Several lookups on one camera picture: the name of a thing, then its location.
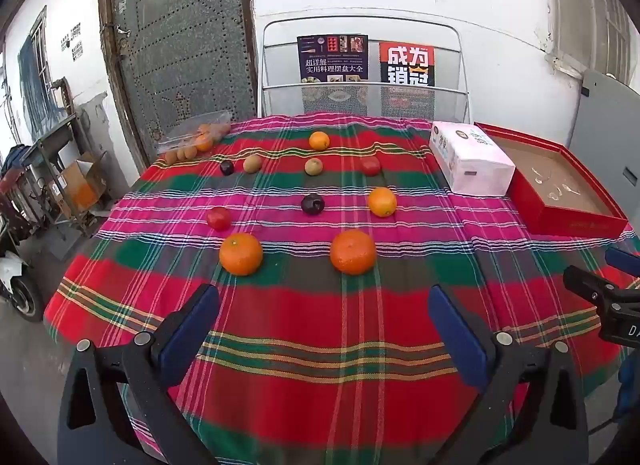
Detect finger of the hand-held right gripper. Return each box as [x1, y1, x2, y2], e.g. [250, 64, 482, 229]
[604, 246, 640, 277]
[563, 266, 640, 318]

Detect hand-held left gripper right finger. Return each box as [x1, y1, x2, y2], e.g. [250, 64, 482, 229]
[427, 285, 591, 465]

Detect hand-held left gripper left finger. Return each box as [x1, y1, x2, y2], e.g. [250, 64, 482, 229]
[57, 284, 221, 465]

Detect large orange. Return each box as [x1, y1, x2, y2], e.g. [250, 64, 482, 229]
[330, 229, 377, 276]
[219, 232, 264, 277]

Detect red cardboard box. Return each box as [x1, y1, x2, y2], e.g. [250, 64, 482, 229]
[473, 122, 629, 238]

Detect medium orange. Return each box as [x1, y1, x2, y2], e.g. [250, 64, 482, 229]
[367, 186, 398, 218]

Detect person's right hand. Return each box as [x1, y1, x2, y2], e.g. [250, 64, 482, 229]
[617, 354, 640, 421]

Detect plaid tablecloth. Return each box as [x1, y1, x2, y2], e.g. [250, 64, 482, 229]
[44, 114, 640, 465]

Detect grey metal panel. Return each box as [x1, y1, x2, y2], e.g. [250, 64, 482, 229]
[567, 69, 640, 201]

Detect pink tissue pack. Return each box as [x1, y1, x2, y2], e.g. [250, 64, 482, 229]
[428, 120, 516, 197]

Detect open cardboard carton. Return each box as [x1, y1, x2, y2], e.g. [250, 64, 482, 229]
[57, 154, 108, 216]

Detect parked scooter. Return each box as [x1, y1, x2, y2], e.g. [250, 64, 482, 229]
[0, 225, 46, 323]

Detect pile of kiwis and oranges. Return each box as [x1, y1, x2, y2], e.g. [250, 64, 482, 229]
[165, 124, 228, 165]

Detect clear plastic clamshell container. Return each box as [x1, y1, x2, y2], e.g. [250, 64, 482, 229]
[156, 110, 233, 166]

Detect metal workbench shelf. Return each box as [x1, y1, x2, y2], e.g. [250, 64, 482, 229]
[30, 112, 96, 236]

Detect red and black book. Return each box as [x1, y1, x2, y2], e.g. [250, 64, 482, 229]
[378, 41, 436, 118]

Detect studded metal door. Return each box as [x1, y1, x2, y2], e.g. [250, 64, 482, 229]
[97, 0, 258, 166]

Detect dark cookbook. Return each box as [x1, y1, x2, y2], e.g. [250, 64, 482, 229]
[297, 35, 369, 113]

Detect barred window with blue cloth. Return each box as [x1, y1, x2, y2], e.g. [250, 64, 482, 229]
[17, 5, 53, 138]

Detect white wire mesh rack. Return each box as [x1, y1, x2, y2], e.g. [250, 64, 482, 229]
[259, 19, 472, 121]

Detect printed wall notices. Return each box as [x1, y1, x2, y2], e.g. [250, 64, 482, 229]
[62, 22, 83, 58]

